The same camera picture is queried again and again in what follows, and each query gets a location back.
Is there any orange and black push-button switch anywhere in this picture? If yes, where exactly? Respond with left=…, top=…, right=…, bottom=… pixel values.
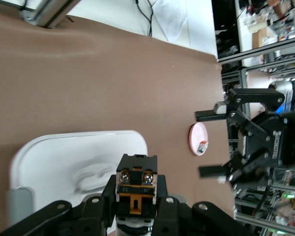
left=115, top=153, right=159, bottom=236

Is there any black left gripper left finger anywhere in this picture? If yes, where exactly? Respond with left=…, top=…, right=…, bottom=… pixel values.
left=0, top=174, right=118, bottom=236

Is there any white lidded storage box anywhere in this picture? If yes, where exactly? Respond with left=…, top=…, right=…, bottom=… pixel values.
left=6, top=130, right=148, bottom=236

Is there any white round plate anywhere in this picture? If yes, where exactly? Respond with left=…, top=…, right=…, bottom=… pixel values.
left=188, top=122, right=209, bottom=157

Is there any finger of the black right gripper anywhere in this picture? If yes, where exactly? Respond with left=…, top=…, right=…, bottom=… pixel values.
left=198, top=147, right=276, bottom=184

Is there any grey box latch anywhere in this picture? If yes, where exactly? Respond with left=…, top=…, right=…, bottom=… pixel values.
left=6, top=187, right=34, bottom=222

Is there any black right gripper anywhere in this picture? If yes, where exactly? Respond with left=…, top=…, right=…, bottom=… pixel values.
left=195, top=88, right=295, bottom=168

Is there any metal shelving rack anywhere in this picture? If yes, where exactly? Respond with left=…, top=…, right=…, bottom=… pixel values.
left=211, top=0, right=295, bottom=236

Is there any tangled cable bundle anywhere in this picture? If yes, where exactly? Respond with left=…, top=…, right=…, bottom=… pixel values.
left=134, top=0, right=154, bottom=37

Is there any aluminium camera post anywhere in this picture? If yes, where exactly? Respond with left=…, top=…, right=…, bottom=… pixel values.
left=18, top=0, right=82, bottom=28

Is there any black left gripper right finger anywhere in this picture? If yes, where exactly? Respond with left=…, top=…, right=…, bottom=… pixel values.
left=152, top=174, right=256, bottom=236

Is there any brown cardboard box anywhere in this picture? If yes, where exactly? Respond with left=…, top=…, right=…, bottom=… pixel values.
left=251, top=26, right=282, bottom=50

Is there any white and green push-button switch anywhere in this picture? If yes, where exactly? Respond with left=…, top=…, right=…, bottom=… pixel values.
left=198, top=140, right=209, bottom=155

